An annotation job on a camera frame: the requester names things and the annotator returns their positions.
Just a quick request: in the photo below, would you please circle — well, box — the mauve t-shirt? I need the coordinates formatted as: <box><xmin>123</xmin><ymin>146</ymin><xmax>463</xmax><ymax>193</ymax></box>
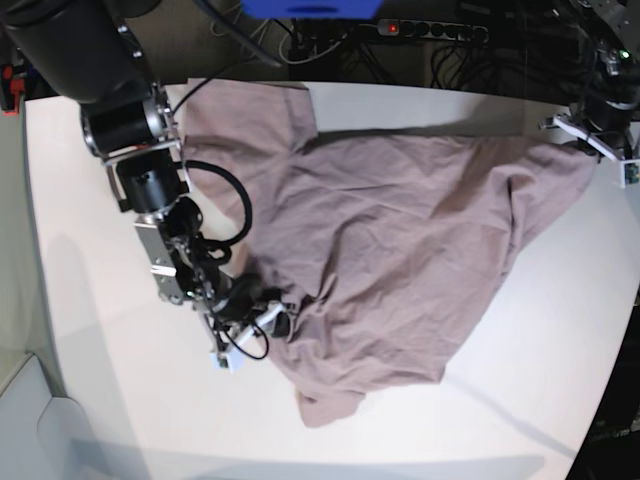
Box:
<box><xmin>183</xmin><ymin>80</ymin><xmax>596</xmax><ymax>428</ymax></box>

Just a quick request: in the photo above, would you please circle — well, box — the red and black clamp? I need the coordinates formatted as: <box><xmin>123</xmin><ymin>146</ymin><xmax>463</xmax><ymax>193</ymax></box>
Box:
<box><xmin>1</xmin><ymin>63</ymin><xmax>26</xmax><ymax>116</ymax></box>

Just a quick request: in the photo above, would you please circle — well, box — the black power strip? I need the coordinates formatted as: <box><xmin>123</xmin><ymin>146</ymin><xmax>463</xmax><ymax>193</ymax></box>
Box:
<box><xmin>376</xmin><ymin>19</ymin><xmax>489</xmax><ymax>44</ymax></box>

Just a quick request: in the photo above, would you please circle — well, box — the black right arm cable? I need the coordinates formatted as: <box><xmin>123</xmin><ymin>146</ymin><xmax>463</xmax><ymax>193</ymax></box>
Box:
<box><xmin>180</xmin><ymin>159</ymin><xmax>254</xmax><ymax>261</ymax></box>

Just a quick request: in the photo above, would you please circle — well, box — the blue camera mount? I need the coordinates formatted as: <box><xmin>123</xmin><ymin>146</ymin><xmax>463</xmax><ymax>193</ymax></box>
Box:
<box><xmin>241</xmin><ymin>0</ymin><xmax>383</xmax><ymax>20</ymax></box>

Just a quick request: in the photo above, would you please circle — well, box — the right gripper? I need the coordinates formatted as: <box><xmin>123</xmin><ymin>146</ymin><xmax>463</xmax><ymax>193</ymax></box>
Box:
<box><xmin>184</xmin><ymin>260</ymin><xmax>295</xmax><ymax>341</ymax></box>

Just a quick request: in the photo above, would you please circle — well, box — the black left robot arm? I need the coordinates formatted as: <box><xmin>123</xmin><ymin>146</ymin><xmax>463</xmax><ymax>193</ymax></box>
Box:
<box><xmin>554</xmin><ymin>0</ymin><xmax>639</xmax><ymax>132</ymax></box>

